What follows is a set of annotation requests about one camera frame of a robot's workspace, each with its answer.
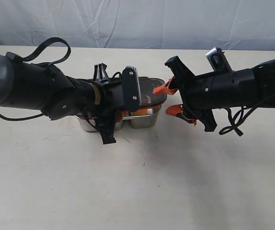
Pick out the white backdrop cloth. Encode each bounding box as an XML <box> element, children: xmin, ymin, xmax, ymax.
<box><xmin>0</xmin><ymin>0</ymin><xmax>275</xmax><ymax>50</ymax></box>

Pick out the lunch box lid orange seal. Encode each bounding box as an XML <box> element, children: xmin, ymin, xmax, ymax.
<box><xmin>108</xmin><ymin>76</ymin><xmax>168</xmax><ymax>108</ymax></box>

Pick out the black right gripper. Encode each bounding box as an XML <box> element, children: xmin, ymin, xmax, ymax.
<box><xmin>153</xmin><ymin>56</ymin><xmax>255</xmax><ymax>132</ymax></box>

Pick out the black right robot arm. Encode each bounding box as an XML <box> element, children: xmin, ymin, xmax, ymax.
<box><xmin>153</xmin><ymin>55</ymin><xmax>275</xmax><ymax>136</ymax></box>

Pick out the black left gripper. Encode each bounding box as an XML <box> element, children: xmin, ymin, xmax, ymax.
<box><xmin>86</xmin><ymin>63</ymin><xmax>123</xmax><ymax>144</ymax></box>

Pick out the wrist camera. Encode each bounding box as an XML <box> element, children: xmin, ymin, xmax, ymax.
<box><xmin>121</xmin><ymin>66</ymin><xmax>141</xmax><ymax>112</ymax></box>
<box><xmin>206</xmin><ymin>47</ymin><xmax>233</xmax><ymax>73</ymax></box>

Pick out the steel two-compartment lunch box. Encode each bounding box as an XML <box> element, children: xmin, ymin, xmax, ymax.
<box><xmin>76</xmin><ymin>105</ymin><xmax>162</xmax><ymax>132</ymax></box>

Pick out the yellow toy cheese wedge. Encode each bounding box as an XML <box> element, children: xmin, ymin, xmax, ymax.
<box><xmin>128</xmin><ymin>95</ymin><xmax>152</xmax><ymax>116</ymax></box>

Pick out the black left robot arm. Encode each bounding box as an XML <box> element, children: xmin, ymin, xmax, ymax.
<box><xmin>0</xmin><ymin>52</ymin><xmax>117</xmax><ymax>144</ymax></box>

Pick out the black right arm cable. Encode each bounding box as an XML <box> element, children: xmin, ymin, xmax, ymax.
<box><xmin>218</xmin><ymin>86</ymin><xmax>275</xmax><ymax>137</ymax></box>

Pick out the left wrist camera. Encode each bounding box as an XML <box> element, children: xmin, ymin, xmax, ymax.
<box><xmin>121</xmin><ymin>66</ymin><xmax>141</xmax><ymax>112</ymax></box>

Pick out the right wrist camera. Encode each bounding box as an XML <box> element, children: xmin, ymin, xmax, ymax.
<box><xmin>206</xmin><ymin>47</ymin><xmax>233</xmax><ymax>73</ymax></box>

